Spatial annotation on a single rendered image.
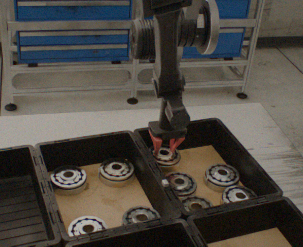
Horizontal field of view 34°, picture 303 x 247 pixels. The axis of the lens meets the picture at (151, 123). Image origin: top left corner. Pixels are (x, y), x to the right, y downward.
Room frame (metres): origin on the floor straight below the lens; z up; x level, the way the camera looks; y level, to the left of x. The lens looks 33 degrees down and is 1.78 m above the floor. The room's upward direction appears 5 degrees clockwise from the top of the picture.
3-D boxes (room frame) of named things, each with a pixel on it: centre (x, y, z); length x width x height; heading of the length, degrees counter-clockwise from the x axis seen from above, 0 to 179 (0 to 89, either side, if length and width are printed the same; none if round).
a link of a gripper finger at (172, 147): (1.23, -0.06, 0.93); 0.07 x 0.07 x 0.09; 22
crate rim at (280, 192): (1.15, -0.16, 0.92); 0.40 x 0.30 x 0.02; 24
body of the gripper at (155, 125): (1.23, -0.05, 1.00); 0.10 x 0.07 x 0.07; 112
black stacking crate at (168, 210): (1.03, 0.12, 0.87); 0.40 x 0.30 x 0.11; 24
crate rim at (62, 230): (1.03, 0.12, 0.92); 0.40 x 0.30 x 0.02; 24
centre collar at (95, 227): (0.90, 0.13, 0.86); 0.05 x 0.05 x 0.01
